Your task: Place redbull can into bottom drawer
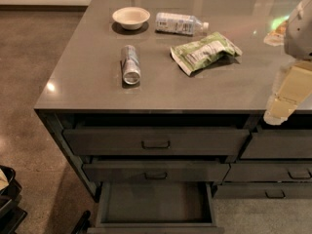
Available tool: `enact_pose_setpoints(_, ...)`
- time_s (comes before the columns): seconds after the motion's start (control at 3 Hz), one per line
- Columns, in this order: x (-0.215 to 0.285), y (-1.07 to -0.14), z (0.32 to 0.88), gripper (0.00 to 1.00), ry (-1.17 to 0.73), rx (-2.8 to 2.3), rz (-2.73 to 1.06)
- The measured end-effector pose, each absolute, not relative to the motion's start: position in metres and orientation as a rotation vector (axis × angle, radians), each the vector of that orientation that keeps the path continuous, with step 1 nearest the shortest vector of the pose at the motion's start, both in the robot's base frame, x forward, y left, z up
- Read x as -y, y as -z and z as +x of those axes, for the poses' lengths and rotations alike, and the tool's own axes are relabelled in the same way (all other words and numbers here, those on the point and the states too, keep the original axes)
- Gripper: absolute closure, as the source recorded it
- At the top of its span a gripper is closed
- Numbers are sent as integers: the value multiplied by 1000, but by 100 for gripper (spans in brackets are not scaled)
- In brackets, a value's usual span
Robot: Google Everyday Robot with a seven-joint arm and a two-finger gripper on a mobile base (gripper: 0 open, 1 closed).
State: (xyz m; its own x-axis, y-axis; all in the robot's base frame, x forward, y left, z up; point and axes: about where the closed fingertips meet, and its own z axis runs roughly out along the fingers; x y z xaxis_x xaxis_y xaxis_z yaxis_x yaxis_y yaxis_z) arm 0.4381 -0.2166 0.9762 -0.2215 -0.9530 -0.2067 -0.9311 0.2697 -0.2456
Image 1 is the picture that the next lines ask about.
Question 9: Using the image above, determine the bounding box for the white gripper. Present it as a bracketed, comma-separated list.
[263, 0, 312, 126]

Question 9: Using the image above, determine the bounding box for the silver redbull can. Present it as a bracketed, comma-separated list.
[121, 45, 140, 85]

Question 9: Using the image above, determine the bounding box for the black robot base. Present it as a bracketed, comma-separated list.
[0, 166, 27, 234]

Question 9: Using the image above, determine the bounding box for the top right drawer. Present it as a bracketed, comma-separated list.
[241, 127, 312, 159]

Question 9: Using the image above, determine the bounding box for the middle right drawer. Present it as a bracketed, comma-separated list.
[224, 163, 312, 182]

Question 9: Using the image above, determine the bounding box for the open bottom left drawer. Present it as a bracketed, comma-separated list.
[87, 182, 224, 234]

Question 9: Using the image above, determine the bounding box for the middle left drawer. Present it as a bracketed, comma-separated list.
[82, 160, 229, 182]

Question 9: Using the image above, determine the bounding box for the top left drawer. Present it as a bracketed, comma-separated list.
[62, 127, 250, 155]

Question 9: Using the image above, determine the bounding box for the green snack bag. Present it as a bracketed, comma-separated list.
[171, 32, 243, 76]

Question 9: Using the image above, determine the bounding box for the grey cabinet counter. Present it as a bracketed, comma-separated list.
[35, 0, 311, 197]

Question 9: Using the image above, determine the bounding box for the clear plastic water bottle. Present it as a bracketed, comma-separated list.
[155, 13, 209, 36]

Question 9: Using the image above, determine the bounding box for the white paper bowl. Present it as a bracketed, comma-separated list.
[112, 7, 150, 30]

